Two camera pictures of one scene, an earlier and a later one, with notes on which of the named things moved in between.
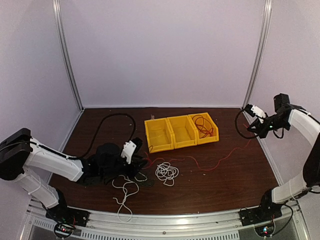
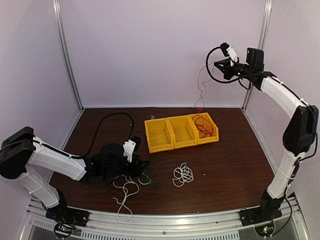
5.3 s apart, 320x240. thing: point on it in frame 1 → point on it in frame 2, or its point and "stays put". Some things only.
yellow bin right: x=206 y=129 stays put
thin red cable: x=203 y=125 stays put
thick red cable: x=203 y=125 stays put
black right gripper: x=262 y=132 → x=226 y=69
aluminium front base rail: x=286 y=223 stays put
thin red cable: x=197 y=161 → x=198 y=85
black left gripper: x=135 y=163 stays put
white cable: x=165 y=172 → x=182 y=174
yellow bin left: x=159 y=135 stays put
